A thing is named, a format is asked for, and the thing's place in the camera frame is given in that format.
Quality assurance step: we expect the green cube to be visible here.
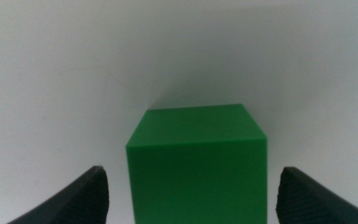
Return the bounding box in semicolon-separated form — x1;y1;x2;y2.
125;103;268;224

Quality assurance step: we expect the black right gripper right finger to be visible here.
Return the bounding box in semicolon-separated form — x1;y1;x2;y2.
275;167;358;224

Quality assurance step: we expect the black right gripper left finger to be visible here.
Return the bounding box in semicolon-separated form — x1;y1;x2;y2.
7;166;109;224

